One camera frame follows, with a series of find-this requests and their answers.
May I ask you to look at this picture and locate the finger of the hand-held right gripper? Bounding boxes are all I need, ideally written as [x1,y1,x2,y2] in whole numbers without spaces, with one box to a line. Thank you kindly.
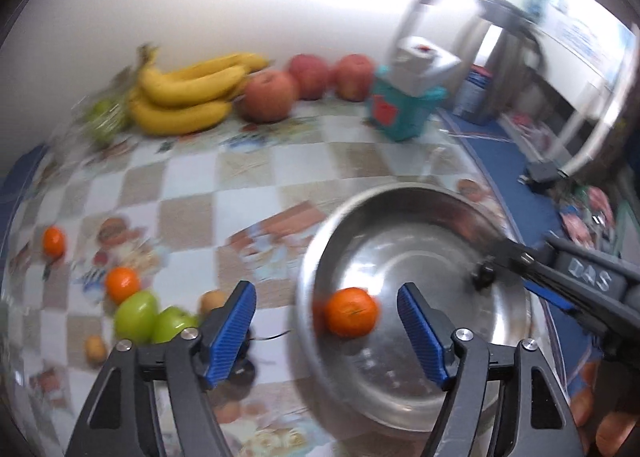
[522,277,621,363]
[470,237,566,290]

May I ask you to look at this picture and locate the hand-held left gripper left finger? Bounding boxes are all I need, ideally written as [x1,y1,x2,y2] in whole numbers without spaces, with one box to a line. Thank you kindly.
[62,280,258,457]

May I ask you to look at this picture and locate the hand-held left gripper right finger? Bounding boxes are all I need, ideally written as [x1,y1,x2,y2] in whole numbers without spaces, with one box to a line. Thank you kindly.
[397,282,586,457]

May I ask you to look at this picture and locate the dark round fruit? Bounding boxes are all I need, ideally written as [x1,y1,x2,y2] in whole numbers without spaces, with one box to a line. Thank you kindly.
[227,357,258,380]

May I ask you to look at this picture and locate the tangerine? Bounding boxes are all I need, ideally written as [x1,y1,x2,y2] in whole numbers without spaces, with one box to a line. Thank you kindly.
[325,287,379,338]
[41,226,67,258]
[105,267,142,304]

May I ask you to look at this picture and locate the steel bowl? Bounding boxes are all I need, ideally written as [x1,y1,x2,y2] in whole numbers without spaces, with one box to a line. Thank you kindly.
[295,182,533,433]

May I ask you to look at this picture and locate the green apple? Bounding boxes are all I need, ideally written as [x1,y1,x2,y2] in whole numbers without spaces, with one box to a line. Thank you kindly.
[151,306,198,344]
[114,289,161,344]

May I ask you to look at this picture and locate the brown kiwi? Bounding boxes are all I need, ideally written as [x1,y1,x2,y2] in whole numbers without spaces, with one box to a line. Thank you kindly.
[200,289,228,318]
[84,335,107,364]

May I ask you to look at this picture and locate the person's right hand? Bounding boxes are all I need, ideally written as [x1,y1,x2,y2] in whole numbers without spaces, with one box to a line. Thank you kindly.
[595,409,640,457]

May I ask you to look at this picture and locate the pink floral cloth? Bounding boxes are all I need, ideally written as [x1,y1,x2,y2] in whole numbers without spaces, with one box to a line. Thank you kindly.
[557,184,618,250]

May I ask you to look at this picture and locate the black charger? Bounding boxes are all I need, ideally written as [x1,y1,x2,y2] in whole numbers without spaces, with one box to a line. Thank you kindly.
[520,160,561,193]

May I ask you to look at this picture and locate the pink printed packet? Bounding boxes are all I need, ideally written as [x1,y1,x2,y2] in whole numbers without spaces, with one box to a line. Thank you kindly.
[500,112,558,158]

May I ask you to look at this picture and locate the white pipe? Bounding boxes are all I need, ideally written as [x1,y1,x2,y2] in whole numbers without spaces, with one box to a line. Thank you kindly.
[560,27,640,178]

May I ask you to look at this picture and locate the printed checkered tablecloth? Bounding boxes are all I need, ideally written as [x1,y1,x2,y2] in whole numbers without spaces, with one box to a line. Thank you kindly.
[0,102,621,457]

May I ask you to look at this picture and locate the teal box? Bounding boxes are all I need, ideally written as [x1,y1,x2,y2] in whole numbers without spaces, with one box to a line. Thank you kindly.
[367,64,446,142]

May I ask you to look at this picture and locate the steel thermos jug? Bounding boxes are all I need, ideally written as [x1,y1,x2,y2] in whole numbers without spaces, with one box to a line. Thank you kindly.
[452,0,546,125]

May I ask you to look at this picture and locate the red apple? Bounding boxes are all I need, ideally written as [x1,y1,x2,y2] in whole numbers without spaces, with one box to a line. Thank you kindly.
[332,54,377,102]
[237,70,301,124]
[287,53,333,100]

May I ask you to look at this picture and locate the white appliance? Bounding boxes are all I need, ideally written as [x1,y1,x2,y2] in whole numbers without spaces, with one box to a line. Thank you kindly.
[520,0,636,118]

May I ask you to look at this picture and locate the yellow banana bunch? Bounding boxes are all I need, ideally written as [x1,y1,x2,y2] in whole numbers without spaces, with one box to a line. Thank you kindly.
[127,44,273,138]

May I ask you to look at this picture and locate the green grapes in bag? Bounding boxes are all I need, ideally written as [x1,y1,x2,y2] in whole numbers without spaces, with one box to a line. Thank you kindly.
[75,82,138,148]

